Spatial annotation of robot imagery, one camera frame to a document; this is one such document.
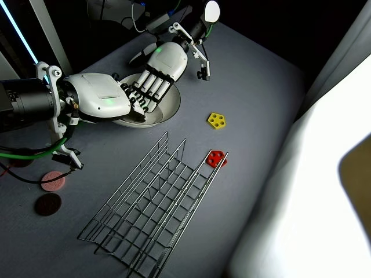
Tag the pink round cookie toy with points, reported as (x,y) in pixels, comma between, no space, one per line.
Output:
(53,182)

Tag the dark brown round cookie toy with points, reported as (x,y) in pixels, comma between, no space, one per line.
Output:
(48,204)

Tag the red pentagon block with holes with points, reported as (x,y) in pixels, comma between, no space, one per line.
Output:
(215,157)

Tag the cyan light strip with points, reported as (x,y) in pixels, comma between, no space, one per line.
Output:
(17,29)

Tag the brown blurred object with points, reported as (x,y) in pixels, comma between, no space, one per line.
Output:
(359,188)

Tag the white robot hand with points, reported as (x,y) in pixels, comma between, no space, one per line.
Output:
(169,59)
(98,95)

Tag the white post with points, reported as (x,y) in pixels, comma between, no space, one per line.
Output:
(52,34)

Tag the grey table cloth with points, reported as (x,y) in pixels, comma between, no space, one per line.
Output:
(246,87)

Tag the yellow pentagon block with holes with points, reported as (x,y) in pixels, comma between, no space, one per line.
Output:
(216,120)

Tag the white plate single leaf print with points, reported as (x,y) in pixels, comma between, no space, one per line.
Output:
(171,98)

